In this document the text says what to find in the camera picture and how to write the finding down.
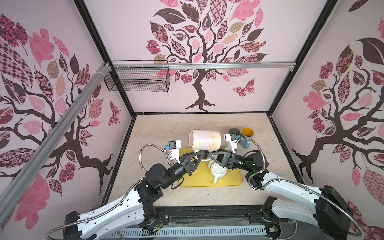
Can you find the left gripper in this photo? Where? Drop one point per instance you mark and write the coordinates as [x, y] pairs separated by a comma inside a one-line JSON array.
[[187, 164]]

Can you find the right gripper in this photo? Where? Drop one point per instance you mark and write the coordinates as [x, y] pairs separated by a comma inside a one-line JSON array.
[[230, 161]]

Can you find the pink iridescent mug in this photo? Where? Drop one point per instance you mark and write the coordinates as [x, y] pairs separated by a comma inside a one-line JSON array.
[[204, 140]]

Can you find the grey ceramic mug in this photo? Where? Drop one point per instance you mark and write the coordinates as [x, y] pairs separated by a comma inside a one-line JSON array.
[[235, 131]]

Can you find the blue butterfly mug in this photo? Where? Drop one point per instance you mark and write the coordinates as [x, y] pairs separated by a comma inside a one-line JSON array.
[[245, 137]]

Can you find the small white ceramic mug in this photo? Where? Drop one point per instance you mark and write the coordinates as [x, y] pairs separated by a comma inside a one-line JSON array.
[[211, 162]]

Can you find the yellow plastic tray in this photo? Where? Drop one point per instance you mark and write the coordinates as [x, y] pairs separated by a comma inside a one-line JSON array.
[[202, 178]]

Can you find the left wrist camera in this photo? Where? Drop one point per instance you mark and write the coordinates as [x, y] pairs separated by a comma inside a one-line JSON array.
[[172, 152]]

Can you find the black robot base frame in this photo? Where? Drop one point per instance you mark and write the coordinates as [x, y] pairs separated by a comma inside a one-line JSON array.
[[274, 214]]

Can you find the white slotted cable duct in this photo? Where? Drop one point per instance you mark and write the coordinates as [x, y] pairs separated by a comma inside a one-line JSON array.
[[187, 232]]

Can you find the black wire basket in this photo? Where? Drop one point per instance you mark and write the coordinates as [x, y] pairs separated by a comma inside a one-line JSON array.
[[139, 76]]

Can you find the aluminium rail back wall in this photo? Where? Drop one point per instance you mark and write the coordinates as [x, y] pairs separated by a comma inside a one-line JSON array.
[[203, 66]]

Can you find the aluminium rail wall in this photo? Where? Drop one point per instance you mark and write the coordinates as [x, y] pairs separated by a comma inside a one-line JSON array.
[[203, 66], [22, 181]]

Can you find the aluminium rail left wall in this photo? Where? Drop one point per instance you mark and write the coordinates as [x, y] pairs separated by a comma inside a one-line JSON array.
[[22, 181]]

